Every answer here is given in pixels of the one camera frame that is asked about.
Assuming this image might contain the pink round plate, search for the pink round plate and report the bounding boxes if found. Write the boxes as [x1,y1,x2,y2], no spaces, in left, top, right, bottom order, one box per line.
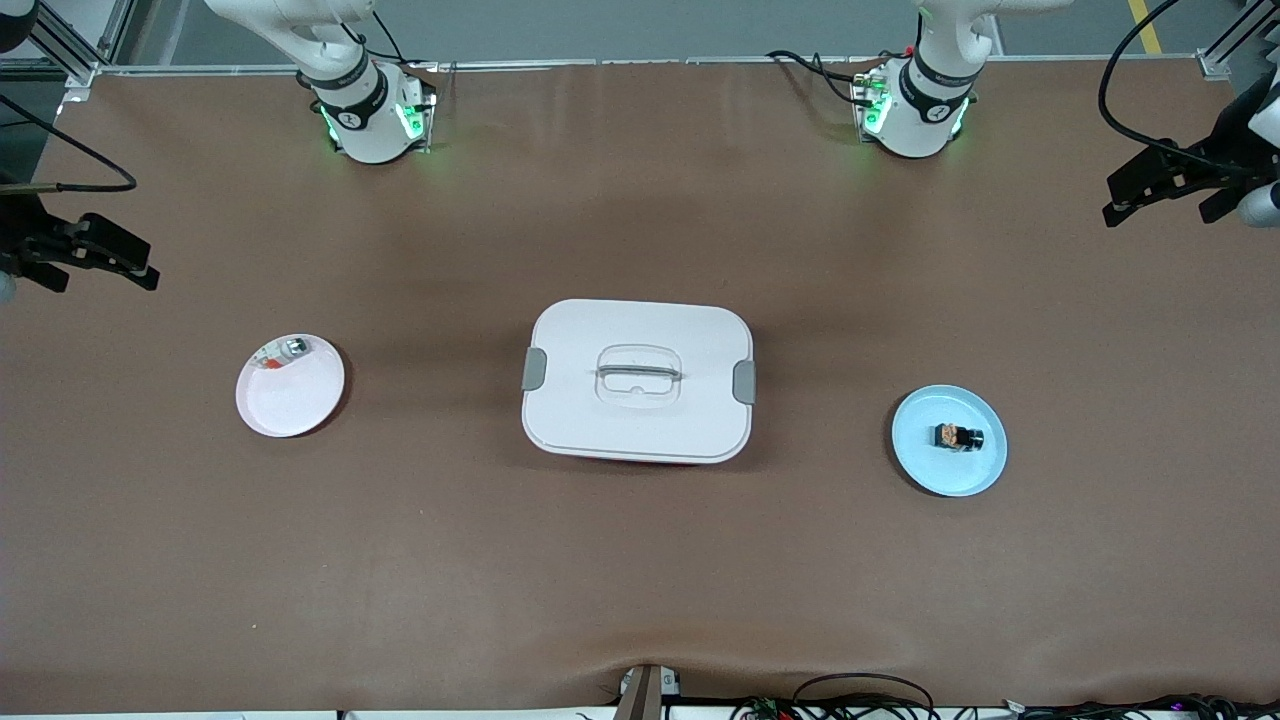
[235,333,347,439]

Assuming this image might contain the light blue round plate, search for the light blue round plate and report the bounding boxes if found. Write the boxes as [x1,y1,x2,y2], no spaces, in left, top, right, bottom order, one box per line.
[891,384,1009,498]

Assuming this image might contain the white lidded storage box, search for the white lidded storage box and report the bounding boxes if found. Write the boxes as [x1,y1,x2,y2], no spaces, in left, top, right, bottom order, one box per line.
[520,298,758,465]

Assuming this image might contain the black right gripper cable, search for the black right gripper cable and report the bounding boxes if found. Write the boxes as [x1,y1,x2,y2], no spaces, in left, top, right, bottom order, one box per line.
[0,95,138,193]

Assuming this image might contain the aluminium frame extrusion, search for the aluminium frame extrusion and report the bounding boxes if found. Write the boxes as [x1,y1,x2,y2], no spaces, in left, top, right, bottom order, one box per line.
[25,0,136,89]
[1198,0,1280,81]

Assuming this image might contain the black left arm base cable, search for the black left arm base cable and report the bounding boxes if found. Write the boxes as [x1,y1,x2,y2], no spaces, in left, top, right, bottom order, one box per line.
[767,48,863,106]

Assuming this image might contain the black arm base cable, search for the black arm base cable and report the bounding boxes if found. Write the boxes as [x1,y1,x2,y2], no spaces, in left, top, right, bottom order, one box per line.
[767,48,863,106]
[340,10,413,67]

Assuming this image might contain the black right arm base cable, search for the black right arm base cable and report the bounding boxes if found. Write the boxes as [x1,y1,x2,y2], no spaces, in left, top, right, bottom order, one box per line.
[340,10,413,67]

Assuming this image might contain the silver table edge rail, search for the silver table edge rail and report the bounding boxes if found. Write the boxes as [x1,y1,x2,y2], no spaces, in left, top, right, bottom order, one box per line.
[95,56,1201,75]

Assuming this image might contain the tangled black cables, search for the tangled black cables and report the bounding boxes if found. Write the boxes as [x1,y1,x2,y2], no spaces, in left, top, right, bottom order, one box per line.
[1015,694,1280,720]

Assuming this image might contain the black looped cable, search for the black looped cable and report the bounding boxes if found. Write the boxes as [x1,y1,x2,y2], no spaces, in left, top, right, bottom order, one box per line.
[793,672,936,720]

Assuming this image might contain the brown camera mount bracket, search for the brown camera mount bracket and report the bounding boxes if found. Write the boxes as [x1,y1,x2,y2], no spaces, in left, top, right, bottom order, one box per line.
[612,664,681,720]

